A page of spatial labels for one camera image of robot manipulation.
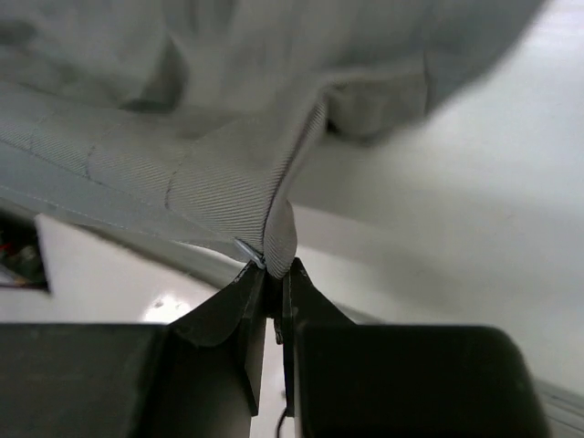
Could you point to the grey pleated skirt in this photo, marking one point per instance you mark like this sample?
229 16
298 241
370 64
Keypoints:
189 119

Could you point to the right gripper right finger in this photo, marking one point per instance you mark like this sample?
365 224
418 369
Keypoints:
346 379

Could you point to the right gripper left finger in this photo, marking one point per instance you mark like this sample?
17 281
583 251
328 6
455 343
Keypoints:
199 376

